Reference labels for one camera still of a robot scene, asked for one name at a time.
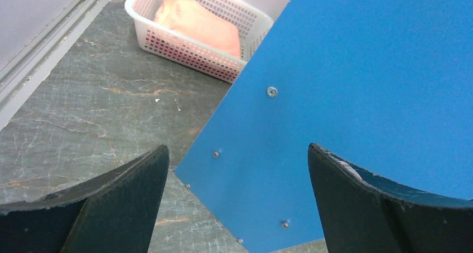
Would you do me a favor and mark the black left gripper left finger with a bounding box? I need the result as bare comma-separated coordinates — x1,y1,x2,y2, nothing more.
1,145,170,252

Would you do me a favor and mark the blue pink yellow shelf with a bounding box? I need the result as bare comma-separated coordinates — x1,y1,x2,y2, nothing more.
175,0,472,252

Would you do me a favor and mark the white plastic basket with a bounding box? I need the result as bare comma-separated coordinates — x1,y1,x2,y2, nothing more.
124,0,273,83

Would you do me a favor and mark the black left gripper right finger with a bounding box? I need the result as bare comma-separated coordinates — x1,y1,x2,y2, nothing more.
308,143,472,252

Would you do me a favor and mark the orange cloth in basket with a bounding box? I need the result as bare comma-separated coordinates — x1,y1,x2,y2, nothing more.
154,0,240,58

